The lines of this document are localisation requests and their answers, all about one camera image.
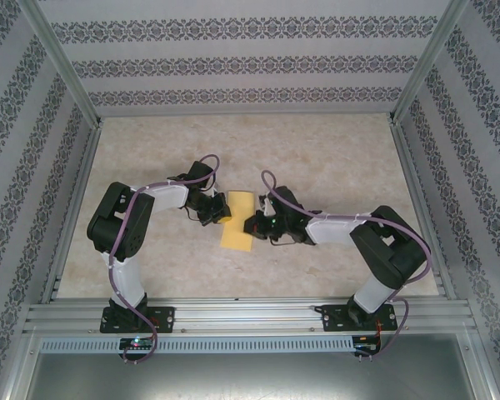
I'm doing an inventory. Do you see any yellow paper sheet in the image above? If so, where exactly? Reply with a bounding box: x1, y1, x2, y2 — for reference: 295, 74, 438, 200
218, 190, 256, 253

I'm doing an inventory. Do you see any small controller board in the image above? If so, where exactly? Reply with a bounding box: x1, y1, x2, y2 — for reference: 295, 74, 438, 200
119, 337, 153, 350
353, 335, 383, 353

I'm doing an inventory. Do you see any grey metal panel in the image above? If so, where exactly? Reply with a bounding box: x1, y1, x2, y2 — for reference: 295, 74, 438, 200
24, 352, 491, 400

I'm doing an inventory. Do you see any thin black left gripper wire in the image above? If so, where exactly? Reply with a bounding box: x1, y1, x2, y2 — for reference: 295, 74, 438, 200
182, 206, 203, 227

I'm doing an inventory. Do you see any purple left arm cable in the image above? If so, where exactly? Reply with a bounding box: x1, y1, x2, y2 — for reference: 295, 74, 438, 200
107, 153, 224, 368

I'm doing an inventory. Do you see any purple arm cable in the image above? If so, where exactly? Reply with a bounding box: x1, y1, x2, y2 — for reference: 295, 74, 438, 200
261, 169, 433, 360
107, 153, 224, 368

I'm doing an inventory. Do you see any aluminium mounting rail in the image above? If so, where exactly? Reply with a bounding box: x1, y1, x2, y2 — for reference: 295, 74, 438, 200
22, 297, 478, 335

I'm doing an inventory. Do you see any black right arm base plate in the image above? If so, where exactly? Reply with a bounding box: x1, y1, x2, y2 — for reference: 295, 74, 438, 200
321, 303, 397, 333

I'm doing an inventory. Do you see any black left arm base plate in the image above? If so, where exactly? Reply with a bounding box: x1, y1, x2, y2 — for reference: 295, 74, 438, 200
99, 306, 176, 334

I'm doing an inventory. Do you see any slotted grey cable duct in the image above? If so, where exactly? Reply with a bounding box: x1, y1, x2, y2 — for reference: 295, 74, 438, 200
39, 336, 355, 354

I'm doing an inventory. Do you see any aluminium side rail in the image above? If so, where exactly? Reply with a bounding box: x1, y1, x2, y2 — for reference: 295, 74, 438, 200
389, 124, 458, 299
39, 124, 105, 303

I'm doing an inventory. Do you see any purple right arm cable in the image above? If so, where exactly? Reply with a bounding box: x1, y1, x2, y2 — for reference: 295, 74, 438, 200
261, 169, 433, 360

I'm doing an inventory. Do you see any aluminium frame post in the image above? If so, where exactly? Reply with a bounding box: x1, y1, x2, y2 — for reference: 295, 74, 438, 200
387, 0, 470, 126
20, 0, 105, 131

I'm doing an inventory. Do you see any aluminium lower frame bar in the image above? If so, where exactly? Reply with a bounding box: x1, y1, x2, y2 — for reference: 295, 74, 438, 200
462, 328, 500, 400
0, 327, 41, 400

